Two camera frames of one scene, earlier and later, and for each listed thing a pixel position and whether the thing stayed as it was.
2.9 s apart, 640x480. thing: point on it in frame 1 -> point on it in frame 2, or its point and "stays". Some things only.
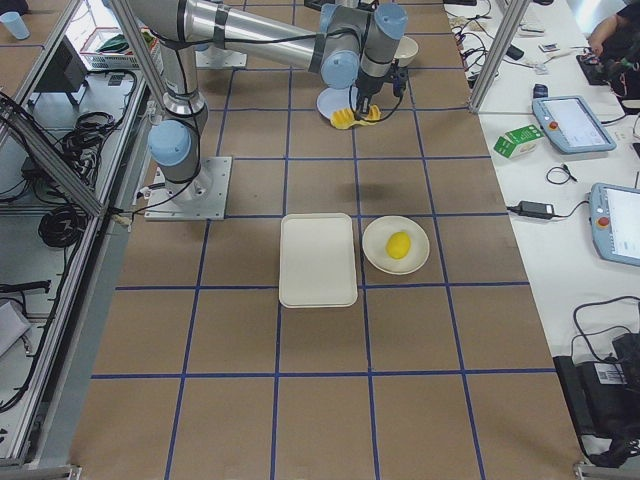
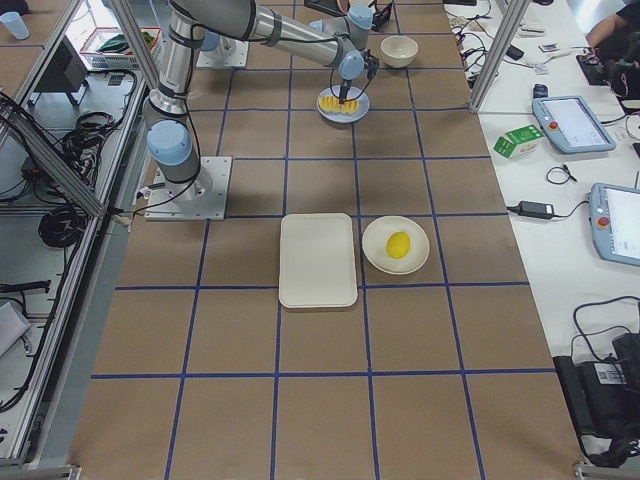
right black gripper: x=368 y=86 -> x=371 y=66
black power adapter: x=535 y=209 stays
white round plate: x=395 y=245 stays
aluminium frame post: x=500 y=51 stays
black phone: x=514 y=52 stays
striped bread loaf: x=345 y=118 -> x=332 y=104
